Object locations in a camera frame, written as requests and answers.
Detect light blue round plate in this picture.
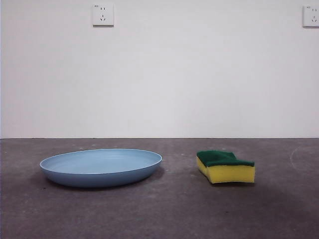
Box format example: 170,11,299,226
39,148,163,188

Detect white wall socket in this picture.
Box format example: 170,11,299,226
92,2,115,27
303,5,319,28

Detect yellow sponge with green pad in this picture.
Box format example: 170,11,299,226
196,150,256,185

